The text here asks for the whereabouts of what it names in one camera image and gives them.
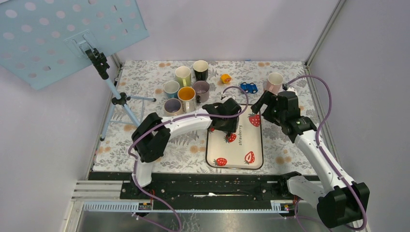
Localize pink octagonal mug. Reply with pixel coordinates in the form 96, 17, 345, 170
264, 72, 284, 95

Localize tall pale pink mug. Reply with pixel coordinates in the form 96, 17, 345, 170
163, 98, 184, 116

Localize floral tablecloth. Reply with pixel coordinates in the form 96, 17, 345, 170
92, 60, 315, 175

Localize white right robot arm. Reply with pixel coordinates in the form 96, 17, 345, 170
251, 91, 370, 231

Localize yellow toy car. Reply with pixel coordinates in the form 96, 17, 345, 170
220, 74, 232, 84

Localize green octagonal mug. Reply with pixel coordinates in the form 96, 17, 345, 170
175, 66, 191, 88

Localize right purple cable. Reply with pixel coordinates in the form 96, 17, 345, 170
283, 74, 368, 232

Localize white strawberry tray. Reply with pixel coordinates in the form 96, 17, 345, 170
205, 104, 264, 170

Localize blue tripod stand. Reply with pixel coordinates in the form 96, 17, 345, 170
85, 48, 157, 141

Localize black mug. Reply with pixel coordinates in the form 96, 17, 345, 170
193, 60, 209, 81

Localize blue perforated stand plate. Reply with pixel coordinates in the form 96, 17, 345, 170
0, 0, 149, 90

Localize blue toy car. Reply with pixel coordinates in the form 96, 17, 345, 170
240, 82, 258, 94

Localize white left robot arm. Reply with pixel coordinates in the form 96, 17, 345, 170
128, 98, 245, 199

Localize blue dotted mug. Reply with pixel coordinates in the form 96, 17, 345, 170
163, 81, 180, 99

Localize white floral mug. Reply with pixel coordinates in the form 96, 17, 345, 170
177, 87, 197, 113

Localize purple mug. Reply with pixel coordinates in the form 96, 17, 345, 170
192, 81, 210, 103

